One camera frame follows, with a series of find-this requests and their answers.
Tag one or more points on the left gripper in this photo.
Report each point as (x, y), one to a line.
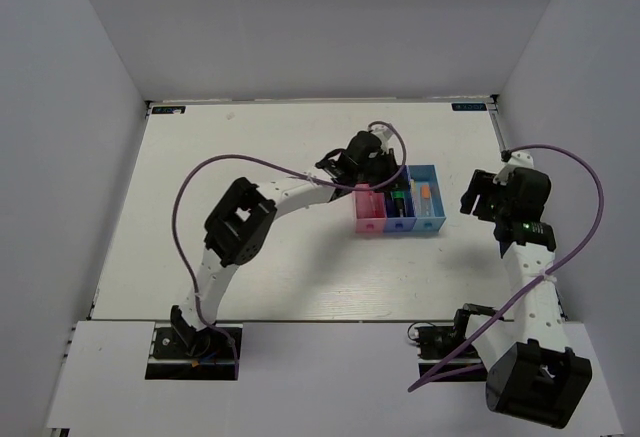
(389, 161)

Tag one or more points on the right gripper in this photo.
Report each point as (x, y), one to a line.
(482, 184)

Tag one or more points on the orange cap lead case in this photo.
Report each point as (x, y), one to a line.
(425, 200)

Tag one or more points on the pink pen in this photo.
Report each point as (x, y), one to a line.
(372, 204)

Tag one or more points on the yellow pen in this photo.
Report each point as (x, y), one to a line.
(379, 205)

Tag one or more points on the purple cap highlighter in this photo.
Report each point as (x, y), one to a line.
(400, 204)

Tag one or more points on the yellow cap lead case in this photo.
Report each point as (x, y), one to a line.
(415, 198)

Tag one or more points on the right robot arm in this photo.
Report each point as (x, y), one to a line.
(532, 371)

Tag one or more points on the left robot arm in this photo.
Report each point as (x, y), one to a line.
(237, 227)

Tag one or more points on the pink bin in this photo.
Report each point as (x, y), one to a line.
(369, 209)

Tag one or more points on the purple-blue bin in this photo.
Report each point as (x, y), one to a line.
(394, 223)

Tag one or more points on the light blue bin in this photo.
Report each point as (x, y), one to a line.
(427, 174)

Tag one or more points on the right corner label sticker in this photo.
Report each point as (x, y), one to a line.
(469, 107)

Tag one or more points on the corner label sticker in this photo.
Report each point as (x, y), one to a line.
(168, 110)
(469, 107)

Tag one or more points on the left corner label sticker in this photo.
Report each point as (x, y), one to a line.
(168, 110)

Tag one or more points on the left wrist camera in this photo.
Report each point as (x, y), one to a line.
(383, 133)

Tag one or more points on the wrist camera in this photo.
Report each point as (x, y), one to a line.
(511, 161)
(383, 133)

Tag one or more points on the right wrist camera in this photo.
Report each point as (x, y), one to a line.
(511, 161)

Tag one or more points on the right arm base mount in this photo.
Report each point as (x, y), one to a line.
(435, 341)

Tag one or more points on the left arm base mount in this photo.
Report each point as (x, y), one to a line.
(212, 358)

